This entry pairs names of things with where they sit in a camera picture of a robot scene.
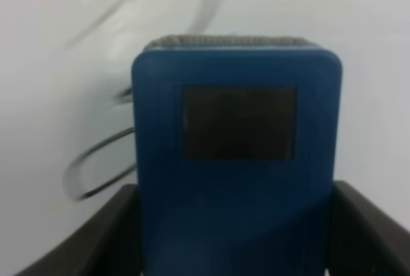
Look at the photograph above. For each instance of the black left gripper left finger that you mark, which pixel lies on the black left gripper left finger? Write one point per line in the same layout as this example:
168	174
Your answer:
110	243

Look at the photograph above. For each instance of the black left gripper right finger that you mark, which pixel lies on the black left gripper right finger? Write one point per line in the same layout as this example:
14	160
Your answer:
364	240

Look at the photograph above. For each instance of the blue whiteboard eraser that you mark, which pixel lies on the blue whiteboard eraser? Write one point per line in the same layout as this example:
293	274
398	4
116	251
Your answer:
235	148

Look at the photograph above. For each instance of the white whiteboard with aluminium frame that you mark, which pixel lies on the white whiteboard with aluminium frame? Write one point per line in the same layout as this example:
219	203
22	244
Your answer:
58	101

